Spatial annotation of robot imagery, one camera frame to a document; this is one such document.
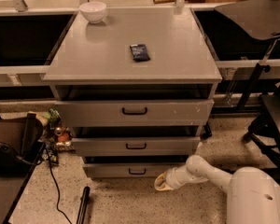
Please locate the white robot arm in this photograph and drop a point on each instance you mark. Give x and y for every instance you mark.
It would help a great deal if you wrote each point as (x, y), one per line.
(253, 197)

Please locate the wooden stick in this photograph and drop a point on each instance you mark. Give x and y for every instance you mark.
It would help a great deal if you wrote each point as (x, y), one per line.
(164, 1)

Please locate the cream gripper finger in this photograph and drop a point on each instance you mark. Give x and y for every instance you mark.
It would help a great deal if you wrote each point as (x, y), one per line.
(163, 188)
(160, 181)

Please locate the grey middle drawer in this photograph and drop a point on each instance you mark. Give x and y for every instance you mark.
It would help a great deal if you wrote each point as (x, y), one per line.
(135, 146)

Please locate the grey drawer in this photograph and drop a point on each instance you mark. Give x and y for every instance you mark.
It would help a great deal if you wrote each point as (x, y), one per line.
(134, 113)
(127, 170)
(135, 146)

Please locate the black cabinet caster wheel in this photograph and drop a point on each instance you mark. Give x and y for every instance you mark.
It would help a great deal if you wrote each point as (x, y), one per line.
(207, 133)

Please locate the pile of colourful objects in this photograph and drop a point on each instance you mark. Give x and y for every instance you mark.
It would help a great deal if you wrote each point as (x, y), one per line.
(56, 136)

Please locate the dark blue snack packet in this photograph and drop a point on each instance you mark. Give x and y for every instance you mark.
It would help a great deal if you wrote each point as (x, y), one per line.
(139, 52)

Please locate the grey drawer cabinet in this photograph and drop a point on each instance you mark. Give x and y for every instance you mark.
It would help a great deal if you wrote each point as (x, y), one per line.
(95, 63)

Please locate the white bowl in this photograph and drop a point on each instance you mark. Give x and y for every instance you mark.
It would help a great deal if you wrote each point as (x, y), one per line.
(93, 12)

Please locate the grey bottom drawer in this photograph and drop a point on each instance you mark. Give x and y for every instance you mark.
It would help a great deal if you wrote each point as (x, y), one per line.
(127, 170)

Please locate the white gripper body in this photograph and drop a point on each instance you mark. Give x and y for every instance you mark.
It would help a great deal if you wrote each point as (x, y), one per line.
(172, 179)

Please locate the grey top drawer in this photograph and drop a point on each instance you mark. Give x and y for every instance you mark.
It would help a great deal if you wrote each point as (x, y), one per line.
(134, 113)

